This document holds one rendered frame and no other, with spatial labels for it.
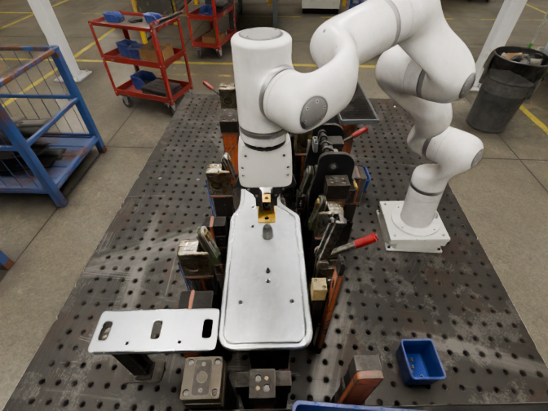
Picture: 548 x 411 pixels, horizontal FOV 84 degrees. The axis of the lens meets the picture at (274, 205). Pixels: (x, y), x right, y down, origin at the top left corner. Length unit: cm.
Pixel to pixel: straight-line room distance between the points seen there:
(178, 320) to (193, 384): 18
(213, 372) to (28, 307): 184
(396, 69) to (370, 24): 25
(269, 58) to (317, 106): 9
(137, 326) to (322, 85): 68
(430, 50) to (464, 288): 90
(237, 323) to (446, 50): 74
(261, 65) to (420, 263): 108
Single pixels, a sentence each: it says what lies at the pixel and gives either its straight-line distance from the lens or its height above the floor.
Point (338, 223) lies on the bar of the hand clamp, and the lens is 68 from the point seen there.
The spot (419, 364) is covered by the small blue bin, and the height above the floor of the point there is 70.
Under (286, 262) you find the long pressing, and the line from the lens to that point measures 86.
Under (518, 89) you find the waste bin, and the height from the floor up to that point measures 49.
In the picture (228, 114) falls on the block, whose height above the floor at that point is 103.
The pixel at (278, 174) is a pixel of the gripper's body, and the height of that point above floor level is 136.
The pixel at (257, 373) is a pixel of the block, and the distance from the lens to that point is 66.
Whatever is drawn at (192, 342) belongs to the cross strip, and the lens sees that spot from 78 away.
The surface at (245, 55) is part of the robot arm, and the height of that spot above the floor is 157.
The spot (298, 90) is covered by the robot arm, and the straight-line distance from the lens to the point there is 41.
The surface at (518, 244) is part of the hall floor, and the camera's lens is 277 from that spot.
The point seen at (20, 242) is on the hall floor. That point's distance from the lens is 282.
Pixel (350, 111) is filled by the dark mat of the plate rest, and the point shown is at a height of 116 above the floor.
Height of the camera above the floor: 171
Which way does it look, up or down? 45 degrees down
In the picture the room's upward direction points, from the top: straight up
